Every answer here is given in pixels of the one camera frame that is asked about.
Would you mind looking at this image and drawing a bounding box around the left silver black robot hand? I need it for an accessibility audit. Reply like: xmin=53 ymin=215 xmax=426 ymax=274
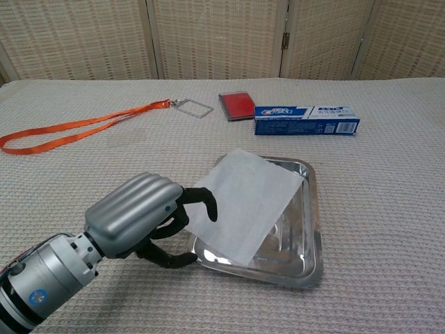
xmin=84 ymin=173 xmax=218 ymax=271

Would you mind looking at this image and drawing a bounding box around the clear plastic badge holder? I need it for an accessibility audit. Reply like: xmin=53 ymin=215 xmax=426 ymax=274
xmin=170 ymin=98 xmax=214 ymax=121

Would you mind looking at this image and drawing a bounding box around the beige waffle-weave tablecloth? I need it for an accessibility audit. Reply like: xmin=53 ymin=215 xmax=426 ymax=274
xmin=0 ymin=78 xmax=445 ymax=334

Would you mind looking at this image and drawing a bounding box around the blue toothpaste box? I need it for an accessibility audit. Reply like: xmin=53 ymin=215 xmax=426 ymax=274
xmin=253 ymin=105 xmax=361 ymax=136

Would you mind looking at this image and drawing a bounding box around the stainless steel tray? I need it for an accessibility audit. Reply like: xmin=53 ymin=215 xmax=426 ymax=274
xmin=186 ymin=154 xmax=324 ymax=289

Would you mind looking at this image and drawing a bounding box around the white translucent paper sheet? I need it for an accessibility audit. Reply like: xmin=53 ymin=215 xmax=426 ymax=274
xmin=186 ymin=148 xmax=302 ymax=265

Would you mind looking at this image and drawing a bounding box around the woven folding screen panel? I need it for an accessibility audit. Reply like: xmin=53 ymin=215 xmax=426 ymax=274
xmin=280 ymin=0 xmax=377 ymax=80
xmin=350 ymin=0 xmax=445 ymax=80
xmin=145 ymin=0 xmax=290 ymax=80
xmin=0 ymin=0 xmax=160 ymax=81

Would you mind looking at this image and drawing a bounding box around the red ink pad case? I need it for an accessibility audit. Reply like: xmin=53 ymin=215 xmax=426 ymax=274
xmin=218 ymin=92 xmax=257 ymax=122

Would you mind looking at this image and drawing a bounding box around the orange lanyard strap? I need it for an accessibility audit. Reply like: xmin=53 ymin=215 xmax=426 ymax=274
xmin=0 ymin=98 xmax=184 ymax=155

